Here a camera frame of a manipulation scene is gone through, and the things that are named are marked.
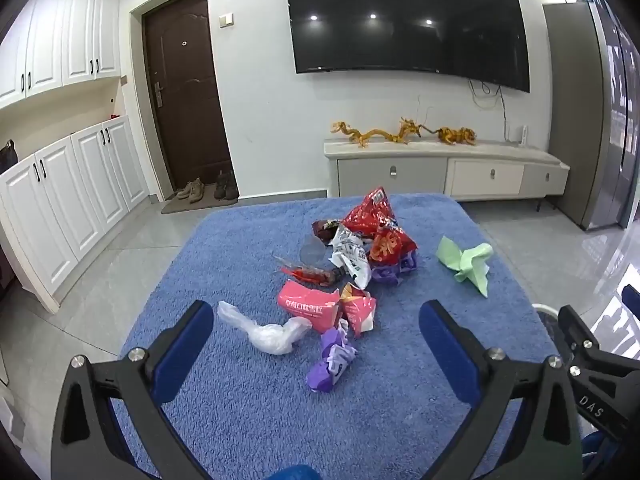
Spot brown doormat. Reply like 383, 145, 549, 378
160, 194, 240, 215

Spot white cabinet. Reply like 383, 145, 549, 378
0, 115, 150, 314
0, 0, 122, 109

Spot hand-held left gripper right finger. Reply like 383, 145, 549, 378
418, 299, 584, 480

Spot white trash bin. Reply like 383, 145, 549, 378
529, 302, 560, 346

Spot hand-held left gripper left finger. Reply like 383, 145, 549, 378
50, 300, 216, 480

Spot small purple wrapper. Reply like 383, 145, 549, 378
372, 252, 419, 284

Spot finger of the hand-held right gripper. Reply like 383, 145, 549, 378
621, 283, 640, 324
556, 304, 608, 363

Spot dark brown snack wrapper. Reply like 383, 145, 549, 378
311, 219, 347, 247

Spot dark brown door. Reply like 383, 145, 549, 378
142, 0, 234, 202

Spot white grey television console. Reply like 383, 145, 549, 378
323, 137, 571, 212

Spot long purple wrapper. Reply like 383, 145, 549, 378
306, 319, 359, 394

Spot white lower cabinet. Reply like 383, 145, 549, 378
0, 115, 150, 314

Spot white upper cabinet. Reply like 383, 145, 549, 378
0, 0, 122, 109

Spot tall grey cabinet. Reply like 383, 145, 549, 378
542, 1, 640, 232

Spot green paper tissue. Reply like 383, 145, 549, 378
435, 235, 494, 299

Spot blue blanket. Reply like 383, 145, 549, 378
119, 192, 564, 480

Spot black bag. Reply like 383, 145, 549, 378
0, 139, 19, 175

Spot television cables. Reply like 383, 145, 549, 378
467, 78, 509, 144

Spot clear plastic wrapper red print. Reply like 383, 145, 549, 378
273, 254, 347, 289

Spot long golden dragon figurine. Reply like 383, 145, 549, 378
329, 117, 437, 150

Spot large red snack bag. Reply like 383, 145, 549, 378
341, 186, 402, 242

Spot black wall television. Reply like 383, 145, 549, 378
283, 0, 531, 94

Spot white printed wrapper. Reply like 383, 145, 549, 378
328, 224, 374, 291

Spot short golden dragon figurine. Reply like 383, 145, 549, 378
435, 126, 479, 147

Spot crumpled white plastic bag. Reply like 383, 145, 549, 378
216, 301, 314, 357

